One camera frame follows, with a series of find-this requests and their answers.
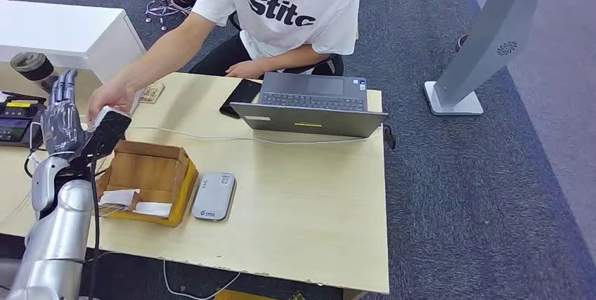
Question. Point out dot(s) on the yellow floor tape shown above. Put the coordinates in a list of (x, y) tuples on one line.
[(242, 295)]

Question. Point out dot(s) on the grey kiosk stand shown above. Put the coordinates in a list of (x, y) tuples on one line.
[(493, 32)]

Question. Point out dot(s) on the black remote controller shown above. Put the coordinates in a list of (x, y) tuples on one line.
[(16, 121)]

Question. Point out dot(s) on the patterned room key card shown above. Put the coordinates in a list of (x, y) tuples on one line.
[(111, 210)]

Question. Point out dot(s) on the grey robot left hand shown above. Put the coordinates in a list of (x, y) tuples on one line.
[(60, 125)]

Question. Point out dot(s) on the person's left hand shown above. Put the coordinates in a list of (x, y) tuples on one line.
[(247, 70)]

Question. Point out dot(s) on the patterned coaster card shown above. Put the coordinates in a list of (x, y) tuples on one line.
[(152, 93)]

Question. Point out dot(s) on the white flat paper card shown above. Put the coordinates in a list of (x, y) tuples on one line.
[(152, 209)]

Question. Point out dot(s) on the white folded paper slip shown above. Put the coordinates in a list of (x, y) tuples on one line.
[(118, 197)]

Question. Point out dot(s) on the black smartphone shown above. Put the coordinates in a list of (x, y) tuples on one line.
[(240, 98)]

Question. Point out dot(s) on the person's right forearm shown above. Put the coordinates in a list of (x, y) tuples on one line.
[(167, 51)]

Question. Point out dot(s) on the cardboard box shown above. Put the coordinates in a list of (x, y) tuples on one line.
[(149, 172)]

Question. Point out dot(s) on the person's right hand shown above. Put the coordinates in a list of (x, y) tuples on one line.
[(111, 95)]

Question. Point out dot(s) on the purple chair base with casters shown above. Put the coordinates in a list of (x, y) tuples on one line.
[(160, 9)]

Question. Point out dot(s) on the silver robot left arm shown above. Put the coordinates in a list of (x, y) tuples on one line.
[(60, 223)]

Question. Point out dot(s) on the grey card reader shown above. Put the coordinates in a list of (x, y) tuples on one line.
[(213, 198)]

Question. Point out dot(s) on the white cabinet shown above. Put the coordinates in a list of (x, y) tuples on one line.
[(65, 32)]

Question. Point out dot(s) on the person's left forearm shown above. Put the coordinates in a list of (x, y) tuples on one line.
[(288, 58)]

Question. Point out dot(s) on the grey laptop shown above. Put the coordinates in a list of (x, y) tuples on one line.
[(312, 121)]

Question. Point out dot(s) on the dark coffee tumbler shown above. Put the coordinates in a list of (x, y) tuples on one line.
[(35, 70)]

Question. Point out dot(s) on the black plug at table edge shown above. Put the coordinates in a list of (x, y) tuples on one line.
[(389, 137)]

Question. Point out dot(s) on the seated person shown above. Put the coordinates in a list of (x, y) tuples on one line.
[(288, 9)]

